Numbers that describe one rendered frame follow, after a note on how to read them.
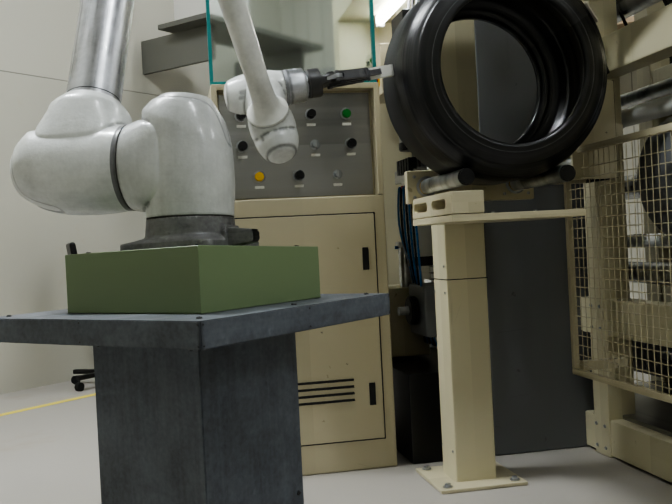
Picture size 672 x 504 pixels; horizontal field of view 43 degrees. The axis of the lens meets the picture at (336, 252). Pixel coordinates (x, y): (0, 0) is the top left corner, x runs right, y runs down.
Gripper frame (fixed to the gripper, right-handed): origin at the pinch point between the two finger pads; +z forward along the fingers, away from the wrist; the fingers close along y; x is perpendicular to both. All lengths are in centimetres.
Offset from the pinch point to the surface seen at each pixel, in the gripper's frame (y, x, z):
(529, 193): 23, 39, 45
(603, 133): 19, 26, 71
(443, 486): 22, 119, 2
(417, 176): 23.4, 28.0, 12.0
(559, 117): 13, 19, 54
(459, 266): 26, 57, 20
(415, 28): -9.1, -8.1, 8.7
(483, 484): 21, 121, 13
